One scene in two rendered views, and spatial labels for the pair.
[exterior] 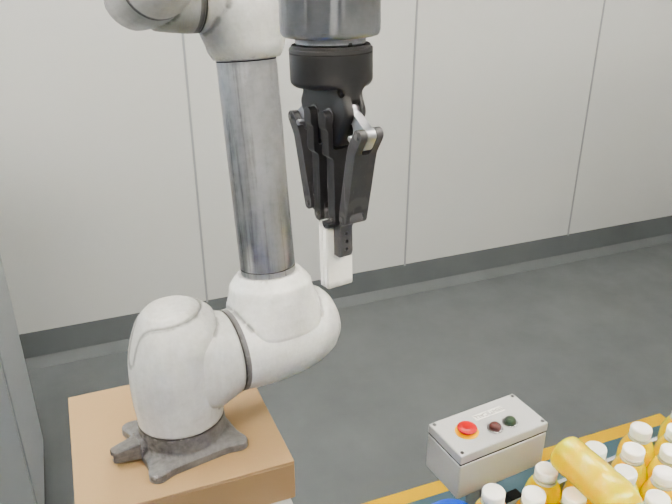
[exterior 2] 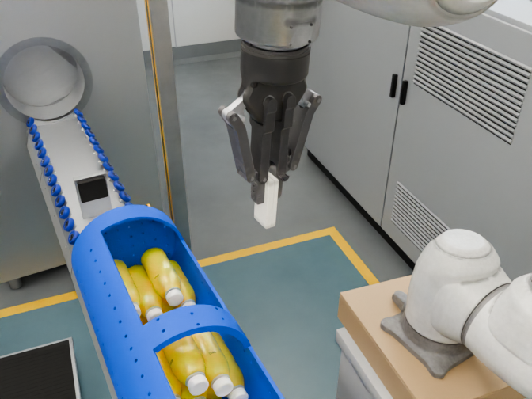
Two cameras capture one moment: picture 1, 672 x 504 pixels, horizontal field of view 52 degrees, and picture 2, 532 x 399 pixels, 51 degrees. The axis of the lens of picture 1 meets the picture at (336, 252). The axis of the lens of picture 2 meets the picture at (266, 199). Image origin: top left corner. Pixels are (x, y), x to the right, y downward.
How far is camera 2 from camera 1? 0.86 m
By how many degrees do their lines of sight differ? 76
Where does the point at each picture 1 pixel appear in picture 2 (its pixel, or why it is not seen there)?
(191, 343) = (438, 269)
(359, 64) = (248, 62)
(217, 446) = (422, 353)
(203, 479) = (390, 352)
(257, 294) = (512, 291)
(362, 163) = (232, 134)
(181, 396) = (416, 294)
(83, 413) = not seen: hidden behind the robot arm
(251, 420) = (473, 379)
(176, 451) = (403, 325)
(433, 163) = not seen: outside the picture
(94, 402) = not seen: hidden behind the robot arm
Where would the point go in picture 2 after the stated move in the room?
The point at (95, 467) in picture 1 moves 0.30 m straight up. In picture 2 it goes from (389, 291) to (407, 189)
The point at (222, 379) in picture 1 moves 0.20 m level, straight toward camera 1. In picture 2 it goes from (443, 314) to (346, 329)
